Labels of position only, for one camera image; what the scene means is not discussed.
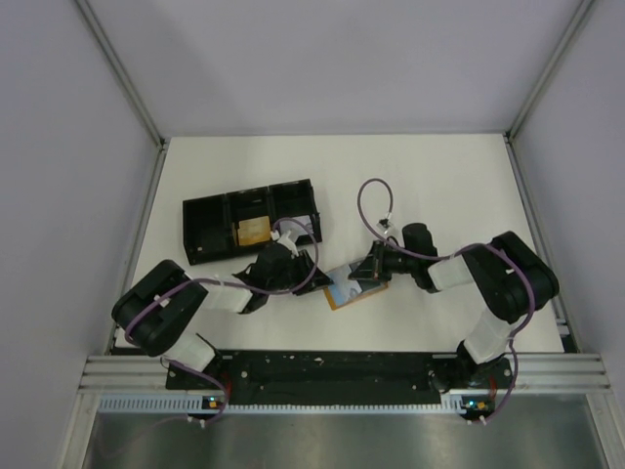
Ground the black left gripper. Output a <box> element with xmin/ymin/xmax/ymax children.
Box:
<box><xmin>267</xmin><ymin>249</ymin><xmax>333</xmax><ymax>296</ymax></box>

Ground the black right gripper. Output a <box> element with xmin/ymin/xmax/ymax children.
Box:
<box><xmin>350</xmin><ymin>239</ymin><xmax>419</xmax><ymax>282</ymax></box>

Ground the yellow leather card holder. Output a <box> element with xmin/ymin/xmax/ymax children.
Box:
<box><xmin>322</xmin><ymin>262</ymin><xmax>392</xmax><ymax>313</ymax></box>

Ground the blue credit card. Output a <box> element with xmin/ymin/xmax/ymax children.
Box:
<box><xmin>326</xmin><ymin>266</ymin><xmax>372</xmax><ymax>307</ymax></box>

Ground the gold credit card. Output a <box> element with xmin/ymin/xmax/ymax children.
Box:
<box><xmin>235</xmin><ymin>216</ymin><xmax>271</xmax><ymax>246</ymax></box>

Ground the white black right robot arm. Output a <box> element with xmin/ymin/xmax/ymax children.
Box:
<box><xmin>349</xmin><ymin>223</ymin><xmax>560</xmax><ymax>391</ymax></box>

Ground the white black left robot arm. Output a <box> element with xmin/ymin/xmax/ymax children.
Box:
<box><xmin>111</xmin><ymin>242</ymin><xmax>333</xmax><ymax>388</ymax></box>

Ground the silver card in tray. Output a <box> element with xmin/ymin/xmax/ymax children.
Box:
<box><xmin>291</xmin><ymin>215</ymin><xmax>314</xmax><ymax>237</ymax></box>

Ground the black three-compartment tray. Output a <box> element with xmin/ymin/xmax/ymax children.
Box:
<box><xmin>182</xmin><ymin>179</ymin><xmax>322</xmax><ymax>266</ymax></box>

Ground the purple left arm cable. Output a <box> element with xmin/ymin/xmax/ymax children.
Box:
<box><xmin>122</xmin><ymin>217</ymin><xmax>321</xmax><ymax>431</ymax></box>

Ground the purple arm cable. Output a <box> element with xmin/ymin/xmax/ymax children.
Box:
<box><xmin>122</xmin><ymin>217</ymin><xmax>321</xmax><ymax>431</ymax></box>
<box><xmin>356</xmin><ymin>178</ymin><xmax>533</xmax><ymax>426</ymax></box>

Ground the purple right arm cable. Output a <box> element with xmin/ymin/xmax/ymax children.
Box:
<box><xmin>356</xmin><ymin>178</ymin><xmax>533</xmax><ymax>426</ymax></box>

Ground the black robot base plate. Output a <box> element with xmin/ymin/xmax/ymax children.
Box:
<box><xmin>164</xmin><ymin>347</ymin><xmax>518</xmax><ymax>405</ymax></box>

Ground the aluminium front frame rail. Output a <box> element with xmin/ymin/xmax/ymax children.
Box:
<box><xmin>79</xmin><ymin>353</ymin><xmax>611</xmax><ymax>394</ymax></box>

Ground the grey slotted cable duct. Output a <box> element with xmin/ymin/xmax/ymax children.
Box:
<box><xmin>97</xmin><ymin>394</ymin><xmax>492</xmax><ymax>415</ymax></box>

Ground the aluminium frame post right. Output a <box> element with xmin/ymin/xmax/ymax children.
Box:
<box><xmin>505</xmin><ymin>0</ymin><xmax>600</xmax><ymax>145</ymax></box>

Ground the aluminium frame post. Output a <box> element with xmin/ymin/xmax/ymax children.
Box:
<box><xmin>71</xmin><ymin>0</ymin><xmax>166</xmax><ymax>149</ymax></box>
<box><xmin>505</xmin><ymin>0</ymin><xmax>600</xmax><ymax>145</ymax></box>

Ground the aluminium frame post left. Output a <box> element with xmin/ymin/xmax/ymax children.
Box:
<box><xmin>71</xmin><ymin>0</ymin><xmax>166</xmax><ymax>149</ymax></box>

